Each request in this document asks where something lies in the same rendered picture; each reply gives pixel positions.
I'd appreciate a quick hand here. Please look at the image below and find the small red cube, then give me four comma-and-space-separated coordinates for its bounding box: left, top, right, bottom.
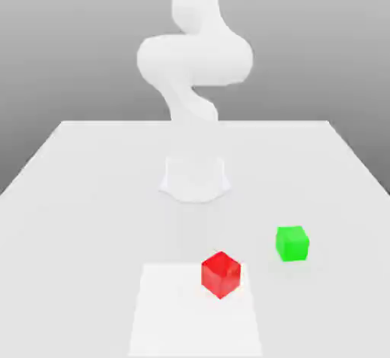
200, 251, 242, 300

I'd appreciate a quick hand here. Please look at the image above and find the small green cube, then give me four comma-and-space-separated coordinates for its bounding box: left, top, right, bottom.
275, 225, 311, 263

